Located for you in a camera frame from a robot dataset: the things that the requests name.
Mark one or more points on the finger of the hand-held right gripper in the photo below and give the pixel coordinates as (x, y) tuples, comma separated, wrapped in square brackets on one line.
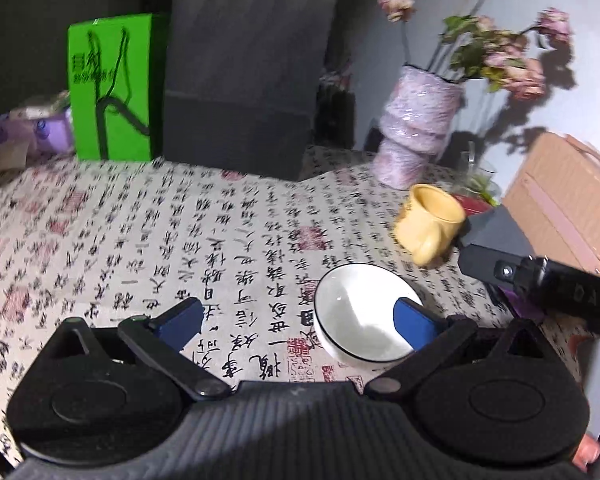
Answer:
[(500, 267)]

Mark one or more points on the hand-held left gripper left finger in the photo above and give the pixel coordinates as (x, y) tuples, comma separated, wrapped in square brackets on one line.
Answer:
[(182, 320)]

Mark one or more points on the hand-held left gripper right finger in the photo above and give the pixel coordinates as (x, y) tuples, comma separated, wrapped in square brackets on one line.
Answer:
[(415, 327)]

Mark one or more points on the white bowl with dark rim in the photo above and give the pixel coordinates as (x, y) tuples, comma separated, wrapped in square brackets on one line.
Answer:
[(350, 320)]

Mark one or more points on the person's right hand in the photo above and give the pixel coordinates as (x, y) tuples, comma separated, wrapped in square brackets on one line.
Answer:
[(587, 452)]

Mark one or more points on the grey and purple pouch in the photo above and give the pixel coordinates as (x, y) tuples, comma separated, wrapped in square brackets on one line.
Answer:
[(500, 230)]

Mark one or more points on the yellow mug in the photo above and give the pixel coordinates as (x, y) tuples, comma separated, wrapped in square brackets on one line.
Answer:
[(425, 230)]

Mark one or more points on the small pink suitcase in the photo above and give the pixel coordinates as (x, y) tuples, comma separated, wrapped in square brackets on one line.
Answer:
[(555, 195)]

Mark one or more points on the calligraphy print tablecloth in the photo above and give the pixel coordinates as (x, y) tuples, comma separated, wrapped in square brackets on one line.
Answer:
[(130, 240)]

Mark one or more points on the clear drinking glass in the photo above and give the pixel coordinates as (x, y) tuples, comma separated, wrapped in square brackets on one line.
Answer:
[(472, 175)]

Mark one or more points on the pink textured vase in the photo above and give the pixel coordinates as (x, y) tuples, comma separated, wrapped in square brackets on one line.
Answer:
[(415, 120)]

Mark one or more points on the small dark bag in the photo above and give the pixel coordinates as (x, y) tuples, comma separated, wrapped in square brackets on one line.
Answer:
[(335, 115)]

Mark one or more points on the white paper tissue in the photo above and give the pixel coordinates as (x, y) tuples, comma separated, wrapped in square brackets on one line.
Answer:
[(12, 155)]

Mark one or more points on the dark grey paper bag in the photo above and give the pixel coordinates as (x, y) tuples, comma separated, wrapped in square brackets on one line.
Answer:
[(240, 85)]

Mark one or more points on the green paper bag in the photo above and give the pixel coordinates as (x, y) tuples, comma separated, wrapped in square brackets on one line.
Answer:
[(150, 60)]

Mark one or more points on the bunch of dried pink roses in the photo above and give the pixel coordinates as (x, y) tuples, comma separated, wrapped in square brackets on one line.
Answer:
[(397, 2)]

